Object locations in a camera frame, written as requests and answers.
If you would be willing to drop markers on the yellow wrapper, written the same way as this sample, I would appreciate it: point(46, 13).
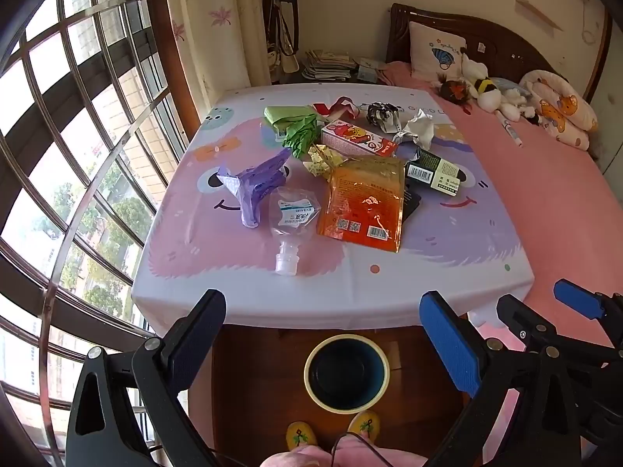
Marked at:
point(326, 158)

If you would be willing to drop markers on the pale green card box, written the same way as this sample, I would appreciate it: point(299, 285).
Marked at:
point(370, 70)

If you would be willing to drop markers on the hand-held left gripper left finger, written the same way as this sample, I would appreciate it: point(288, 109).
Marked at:
point(194, 345)

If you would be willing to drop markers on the wooden wall strip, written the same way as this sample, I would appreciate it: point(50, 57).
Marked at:
point(538, 13)

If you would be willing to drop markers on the pink bed sheet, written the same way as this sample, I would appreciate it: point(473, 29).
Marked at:
point(535, 194)

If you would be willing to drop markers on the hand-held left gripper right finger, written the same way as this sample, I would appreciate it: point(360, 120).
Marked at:
point(448, 345)

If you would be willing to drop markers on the dark green box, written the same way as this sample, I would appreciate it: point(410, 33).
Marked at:
point(433, 170)

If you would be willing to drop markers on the orange foil packet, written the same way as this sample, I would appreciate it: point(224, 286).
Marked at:
point(360, 204)

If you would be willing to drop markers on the hanging bags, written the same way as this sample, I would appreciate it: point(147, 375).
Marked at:
point(284, 24)

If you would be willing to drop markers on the olive green packet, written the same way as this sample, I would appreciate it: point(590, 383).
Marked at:
point(277, 116)

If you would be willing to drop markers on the cartoon printed tablecloth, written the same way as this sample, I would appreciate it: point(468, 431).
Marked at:
point(438, 253)

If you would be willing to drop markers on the black packet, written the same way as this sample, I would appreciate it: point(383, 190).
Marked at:
point(411, 202)

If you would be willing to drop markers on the yellow slipper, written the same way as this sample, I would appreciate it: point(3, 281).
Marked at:
point(365, 423)
point(301, 435)

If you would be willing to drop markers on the small white plush toy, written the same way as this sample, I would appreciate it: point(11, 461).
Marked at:
point(511, 102)

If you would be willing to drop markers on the white printed pillow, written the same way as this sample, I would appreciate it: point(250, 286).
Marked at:
point(433, 53)

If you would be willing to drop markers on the white marker pen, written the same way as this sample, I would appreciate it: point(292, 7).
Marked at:
point(510, 129)

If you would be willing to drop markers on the clear plastic spout pouch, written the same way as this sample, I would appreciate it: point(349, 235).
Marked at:
point(292, 214)

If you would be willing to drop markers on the green paper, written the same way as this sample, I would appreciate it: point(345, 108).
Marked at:
point(299, 136)

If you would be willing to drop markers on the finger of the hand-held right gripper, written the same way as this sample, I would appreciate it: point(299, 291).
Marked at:
point(579, 299)
point(523, 321)

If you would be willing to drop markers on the black white wrapper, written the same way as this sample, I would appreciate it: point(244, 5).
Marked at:
point(382, 114)

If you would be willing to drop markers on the dark wooden headboard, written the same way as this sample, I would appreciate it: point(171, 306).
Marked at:
point(506, 41)

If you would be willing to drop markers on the cream flower print curtain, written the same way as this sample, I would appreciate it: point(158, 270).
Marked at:
point(214, 34)

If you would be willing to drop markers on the red white paper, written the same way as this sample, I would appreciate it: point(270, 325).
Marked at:
point(340, 104)

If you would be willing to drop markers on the brown feathery toy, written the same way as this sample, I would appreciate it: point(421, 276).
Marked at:
point(455, 90)

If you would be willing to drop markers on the purple plastic bag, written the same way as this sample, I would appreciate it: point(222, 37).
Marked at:
point(253, 185)

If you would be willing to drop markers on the red pink carton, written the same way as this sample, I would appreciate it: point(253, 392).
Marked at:
point(355, 137)

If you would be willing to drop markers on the white bee plush toy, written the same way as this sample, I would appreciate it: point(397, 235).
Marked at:
point(486, 90)

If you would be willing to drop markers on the cream rimmed trash bin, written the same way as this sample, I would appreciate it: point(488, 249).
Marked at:
point(348, 374)

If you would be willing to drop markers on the person's legs in pink pants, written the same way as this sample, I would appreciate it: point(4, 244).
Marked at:
point(301, 458)

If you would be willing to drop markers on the stack of books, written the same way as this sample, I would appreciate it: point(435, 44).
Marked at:
point(328, 65)

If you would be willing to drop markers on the bear print rolled blanket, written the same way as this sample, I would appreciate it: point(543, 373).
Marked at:
point(559, 107)

